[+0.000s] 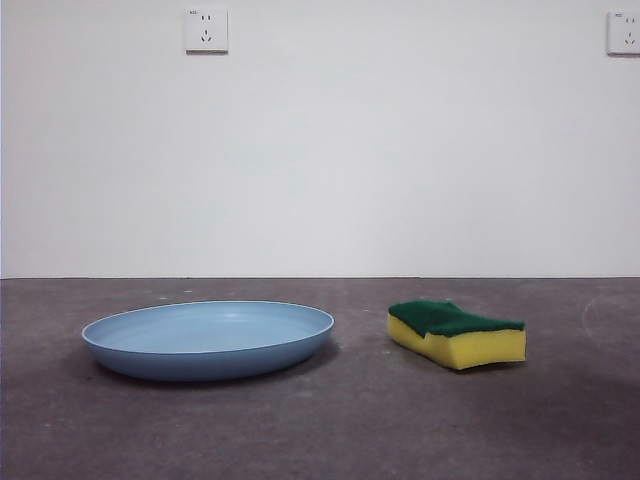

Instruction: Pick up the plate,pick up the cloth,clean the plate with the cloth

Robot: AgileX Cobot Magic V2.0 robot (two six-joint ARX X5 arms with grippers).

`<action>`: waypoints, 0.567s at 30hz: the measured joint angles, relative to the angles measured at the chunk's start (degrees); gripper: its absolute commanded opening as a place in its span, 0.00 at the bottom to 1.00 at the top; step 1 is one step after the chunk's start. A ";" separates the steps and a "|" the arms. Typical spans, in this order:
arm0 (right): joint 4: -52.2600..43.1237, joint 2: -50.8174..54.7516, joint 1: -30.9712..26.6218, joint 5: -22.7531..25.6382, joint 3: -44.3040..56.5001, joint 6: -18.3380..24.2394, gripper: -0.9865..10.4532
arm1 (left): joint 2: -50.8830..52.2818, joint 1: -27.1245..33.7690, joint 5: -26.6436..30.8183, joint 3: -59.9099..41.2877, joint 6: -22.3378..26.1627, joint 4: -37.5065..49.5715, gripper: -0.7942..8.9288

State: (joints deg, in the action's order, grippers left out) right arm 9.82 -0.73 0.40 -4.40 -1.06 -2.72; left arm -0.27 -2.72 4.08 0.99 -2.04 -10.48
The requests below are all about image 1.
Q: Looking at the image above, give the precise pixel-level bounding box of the blue round plate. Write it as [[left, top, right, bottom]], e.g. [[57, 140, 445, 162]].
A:
[[81, 299, 335, 383]]

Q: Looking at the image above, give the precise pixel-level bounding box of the yellow sponge with green pad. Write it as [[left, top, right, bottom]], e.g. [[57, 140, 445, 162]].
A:
[[387, 299, 527, 372]]

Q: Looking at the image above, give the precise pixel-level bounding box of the white wall socket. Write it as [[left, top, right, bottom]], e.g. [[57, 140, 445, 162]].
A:
[[606, 10, 640, 57], [185, 7, 230, 55]]

